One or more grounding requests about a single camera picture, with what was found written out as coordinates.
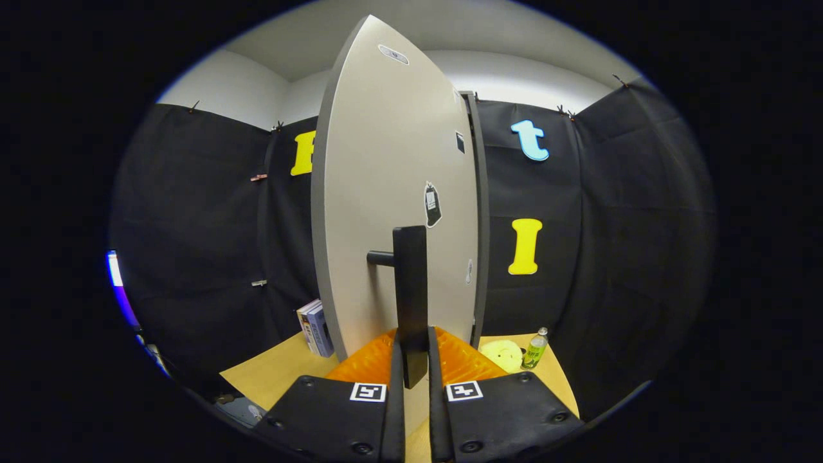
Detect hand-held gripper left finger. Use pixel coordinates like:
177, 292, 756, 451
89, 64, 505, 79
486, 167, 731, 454
257, 329, 407, 463

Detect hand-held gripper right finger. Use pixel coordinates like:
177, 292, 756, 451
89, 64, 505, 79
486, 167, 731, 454
428, 326, 586, 463

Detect black door handle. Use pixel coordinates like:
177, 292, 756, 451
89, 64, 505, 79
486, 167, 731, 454
366, 225, 430, 390

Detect yellow plush toy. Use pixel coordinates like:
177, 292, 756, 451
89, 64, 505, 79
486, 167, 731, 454
479, 340, 525, 374

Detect blue cover book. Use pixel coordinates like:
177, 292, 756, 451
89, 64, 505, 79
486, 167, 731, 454
307, 302, 335, 358

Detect green drink bottle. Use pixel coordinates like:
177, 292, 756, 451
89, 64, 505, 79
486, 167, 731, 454
521, 327, 549, 370

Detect black backdrop cloth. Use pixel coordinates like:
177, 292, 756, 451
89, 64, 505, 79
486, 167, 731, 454
109, 77, 718, 419

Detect bright lit panel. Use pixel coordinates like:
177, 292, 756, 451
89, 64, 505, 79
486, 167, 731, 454
105, 250, 140, 330

